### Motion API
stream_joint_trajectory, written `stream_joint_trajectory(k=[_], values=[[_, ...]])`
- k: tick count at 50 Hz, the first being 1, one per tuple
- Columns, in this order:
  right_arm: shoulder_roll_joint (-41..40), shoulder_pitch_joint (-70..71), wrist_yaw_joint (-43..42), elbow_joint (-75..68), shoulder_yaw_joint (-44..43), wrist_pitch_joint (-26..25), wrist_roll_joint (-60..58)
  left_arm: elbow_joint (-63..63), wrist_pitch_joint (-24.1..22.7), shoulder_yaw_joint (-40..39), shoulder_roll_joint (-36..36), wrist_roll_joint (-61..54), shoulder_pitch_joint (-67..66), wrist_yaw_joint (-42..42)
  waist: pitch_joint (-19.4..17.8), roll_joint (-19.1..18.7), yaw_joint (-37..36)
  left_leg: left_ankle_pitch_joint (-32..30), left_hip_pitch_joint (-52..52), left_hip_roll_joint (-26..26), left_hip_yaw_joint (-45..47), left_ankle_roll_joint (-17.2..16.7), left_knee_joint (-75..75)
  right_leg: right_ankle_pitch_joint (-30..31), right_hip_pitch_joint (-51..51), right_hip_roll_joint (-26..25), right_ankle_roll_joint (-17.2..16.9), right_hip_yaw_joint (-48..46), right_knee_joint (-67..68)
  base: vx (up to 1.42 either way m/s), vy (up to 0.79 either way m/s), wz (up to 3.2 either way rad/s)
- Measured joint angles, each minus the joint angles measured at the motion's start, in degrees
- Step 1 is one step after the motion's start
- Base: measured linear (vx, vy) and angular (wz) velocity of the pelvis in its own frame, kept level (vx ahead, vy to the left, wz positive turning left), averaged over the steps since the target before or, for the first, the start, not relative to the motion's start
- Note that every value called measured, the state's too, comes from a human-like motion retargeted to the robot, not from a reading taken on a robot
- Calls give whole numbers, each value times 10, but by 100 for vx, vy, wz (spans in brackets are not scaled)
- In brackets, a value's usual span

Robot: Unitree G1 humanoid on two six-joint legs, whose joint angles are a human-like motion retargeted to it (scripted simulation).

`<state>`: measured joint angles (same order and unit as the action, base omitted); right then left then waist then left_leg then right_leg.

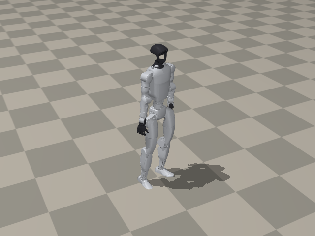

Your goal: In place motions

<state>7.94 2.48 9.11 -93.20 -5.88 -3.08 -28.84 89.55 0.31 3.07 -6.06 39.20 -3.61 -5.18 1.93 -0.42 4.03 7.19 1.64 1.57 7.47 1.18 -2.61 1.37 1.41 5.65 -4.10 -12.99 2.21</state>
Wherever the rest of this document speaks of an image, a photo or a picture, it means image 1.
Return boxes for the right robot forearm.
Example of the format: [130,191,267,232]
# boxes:
[139,97,149,124]

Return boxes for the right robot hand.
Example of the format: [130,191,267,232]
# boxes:
[137,119,149,136]

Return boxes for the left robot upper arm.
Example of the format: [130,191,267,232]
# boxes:
[166,63,176,91]

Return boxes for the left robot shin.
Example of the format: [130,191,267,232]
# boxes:
[158,142,170,170]

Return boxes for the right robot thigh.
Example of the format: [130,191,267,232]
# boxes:
[143,113,158,156]

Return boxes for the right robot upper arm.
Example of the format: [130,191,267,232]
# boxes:
[140,70,153,104]

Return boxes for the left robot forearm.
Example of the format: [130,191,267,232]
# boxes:
[167,89,175,106]

